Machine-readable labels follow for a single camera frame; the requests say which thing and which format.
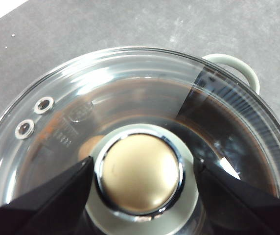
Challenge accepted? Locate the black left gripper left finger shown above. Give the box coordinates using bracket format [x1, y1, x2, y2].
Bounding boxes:
[0, 156, 94, 235]

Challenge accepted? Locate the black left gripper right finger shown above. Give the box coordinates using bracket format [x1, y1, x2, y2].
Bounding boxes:
[198, 158, 280, 235]

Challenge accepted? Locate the glass lid with green knob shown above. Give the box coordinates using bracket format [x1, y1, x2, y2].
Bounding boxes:
[0, 46, 280, 235]

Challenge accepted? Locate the sage green electric pot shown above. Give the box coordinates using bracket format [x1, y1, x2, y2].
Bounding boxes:
[0, 46, 280, 235]

